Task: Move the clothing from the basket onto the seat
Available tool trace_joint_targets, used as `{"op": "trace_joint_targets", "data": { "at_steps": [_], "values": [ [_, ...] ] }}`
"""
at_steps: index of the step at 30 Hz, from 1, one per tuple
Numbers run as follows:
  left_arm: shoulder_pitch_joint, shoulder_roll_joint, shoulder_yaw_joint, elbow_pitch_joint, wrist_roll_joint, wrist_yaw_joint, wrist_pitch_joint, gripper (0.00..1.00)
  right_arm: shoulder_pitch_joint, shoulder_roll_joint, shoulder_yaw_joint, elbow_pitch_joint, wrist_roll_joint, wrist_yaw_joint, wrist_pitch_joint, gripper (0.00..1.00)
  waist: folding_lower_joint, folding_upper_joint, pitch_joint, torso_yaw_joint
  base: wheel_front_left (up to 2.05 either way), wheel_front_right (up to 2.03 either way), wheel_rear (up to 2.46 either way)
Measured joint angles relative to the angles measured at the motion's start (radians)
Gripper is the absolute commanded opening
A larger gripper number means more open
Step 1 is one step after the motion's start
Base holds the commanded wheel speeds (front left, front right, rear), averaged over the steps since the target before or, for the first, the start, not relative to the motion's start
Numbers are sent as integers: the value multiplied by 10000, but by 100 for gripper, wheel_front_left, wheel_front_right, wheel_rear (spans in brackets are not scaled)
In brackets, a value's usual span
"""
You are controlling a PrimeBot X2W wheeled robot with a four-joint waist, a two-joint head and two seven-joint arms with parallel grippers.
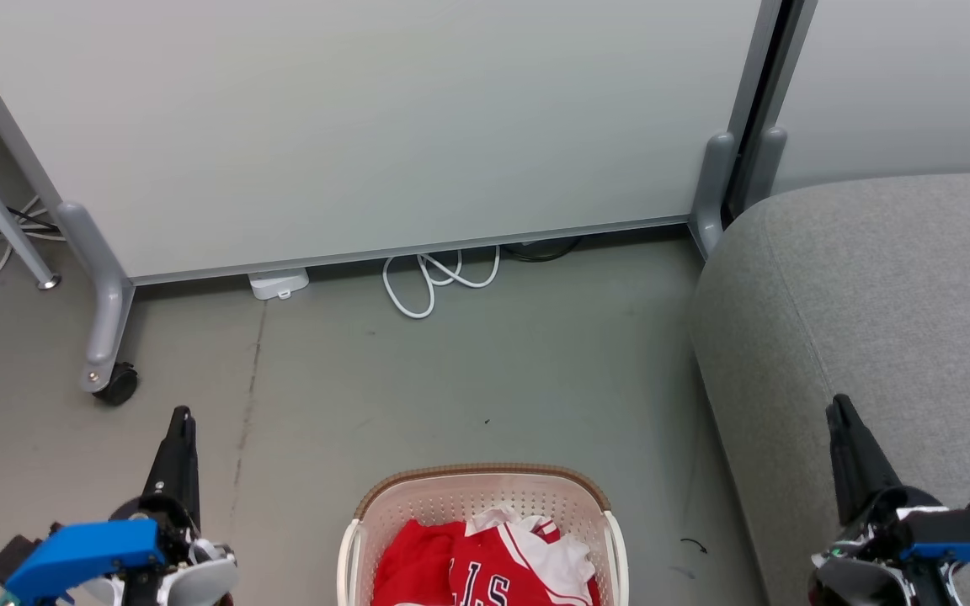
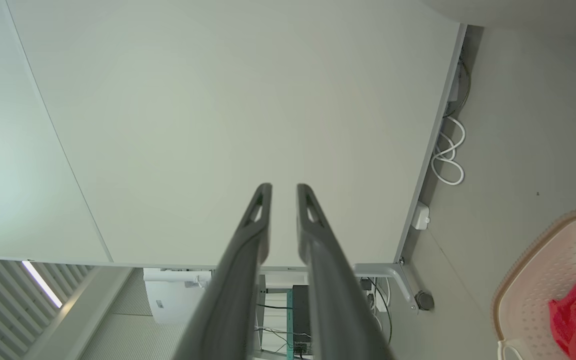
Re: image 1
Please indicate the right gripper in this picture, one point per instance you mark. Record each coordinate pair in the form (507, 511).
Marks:
(864, 576)

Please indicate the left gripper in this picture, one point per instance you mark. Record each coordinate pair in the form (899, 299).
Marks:
(190, 574)

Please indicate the red and white jersey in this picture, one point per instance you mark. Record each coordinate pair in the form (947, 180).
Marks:
(519, 564)

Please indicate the grey fabric sofa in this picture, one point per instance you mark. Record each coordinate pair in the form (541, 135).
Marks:
(872, 320)

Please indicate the black caster wheel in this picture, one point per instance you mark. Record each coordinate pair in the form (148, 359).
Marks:
(119, 385)

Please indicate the small black curled scrap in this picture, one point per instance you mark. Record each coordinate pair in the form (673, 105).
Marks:
(694, 543)

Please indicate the white power adapter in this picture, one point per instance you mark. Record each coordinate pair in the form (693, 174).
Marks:
(279, 283)

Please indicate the cream laundry basket brown rim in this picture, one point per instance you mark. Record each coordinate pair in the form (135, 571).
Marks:
(451, 497)

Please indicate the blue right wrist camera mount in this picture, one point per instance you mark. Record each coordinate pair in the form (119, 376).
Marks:
(961, 539)

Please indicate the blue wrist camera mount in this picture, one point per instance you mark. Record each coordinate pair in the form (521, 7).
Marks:
(961, 539)
(81, 551)

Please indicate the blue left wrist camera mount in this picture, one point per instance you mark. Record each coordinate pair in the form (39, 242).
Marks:
(81, 551)

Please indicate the white partition panel grey frame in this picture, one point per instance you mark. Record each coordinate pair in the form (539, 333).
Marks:
(898, 84)
(367, 126)

